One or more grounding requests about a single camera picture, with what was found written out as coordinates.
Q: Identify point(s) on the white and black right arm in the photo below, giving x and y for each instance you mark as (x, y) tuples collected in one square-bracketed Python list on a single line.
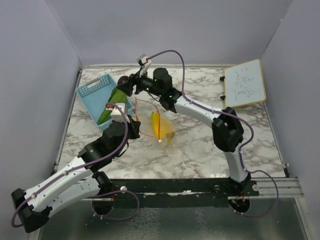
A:
[(226, 128)]

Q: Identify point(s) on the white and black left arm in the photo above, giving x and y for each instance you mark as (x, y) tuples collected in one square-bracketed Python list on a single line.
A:
[(79, 179)]

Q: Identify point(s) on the small whiteboard wooden frame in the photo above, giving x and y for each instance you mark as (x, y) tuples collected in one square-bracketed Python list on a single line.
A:
[(244, 84)]

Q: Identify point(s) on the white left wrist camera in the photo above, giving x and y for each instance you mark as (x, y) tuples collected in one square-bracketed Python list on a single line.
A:
[(116, 112)]

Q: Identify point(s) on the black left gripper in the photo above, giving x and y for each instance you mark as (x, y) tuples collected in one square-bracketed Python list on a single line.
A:
[(134, 126)]

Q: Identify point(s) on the green fake lettuce leaf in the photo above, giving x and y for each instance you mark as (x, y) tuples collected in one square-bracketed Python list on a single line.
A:
[(117, 96)]

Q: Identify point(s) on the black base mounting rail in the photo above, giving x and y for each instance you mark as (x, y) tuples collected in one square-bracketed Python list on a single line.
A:
[(185, 192)]

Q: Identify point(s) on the aluminium table frame rail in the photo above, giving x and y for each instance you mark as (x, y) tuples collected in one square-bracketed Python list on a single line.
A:
[(286, 187)]

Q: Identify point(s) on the light blue plastic basket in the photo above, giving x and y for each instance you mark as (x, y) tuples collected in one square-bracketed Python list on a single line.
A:
[(94, 96)]

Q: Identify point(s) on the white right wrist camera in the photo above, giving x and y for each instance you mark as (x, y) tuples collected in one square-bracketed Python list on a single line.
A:
[(144, 64)]

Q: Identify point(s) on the clear zip bag orange seal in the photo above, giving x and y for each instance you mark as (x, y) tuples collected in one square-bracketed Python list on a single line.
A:
[(143, 110)]

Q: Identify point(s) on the yellow fake banana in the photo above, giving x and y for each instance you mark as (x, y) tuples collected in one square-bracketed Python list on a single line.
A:
[(163, 128)]

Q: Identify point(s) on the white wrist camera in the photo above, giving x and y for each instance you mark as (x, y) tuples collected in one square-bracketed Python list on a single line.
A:
[(116, 112), (144, 64)]

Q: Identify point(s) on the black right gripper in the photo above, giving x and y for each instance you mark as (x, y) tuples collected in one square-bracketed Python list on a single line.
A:
[(136, 80)]

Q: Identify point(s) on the dark round fake food slice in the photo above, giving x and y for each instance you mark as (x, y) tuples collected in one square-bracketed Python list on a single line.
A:
[(123, 80)]

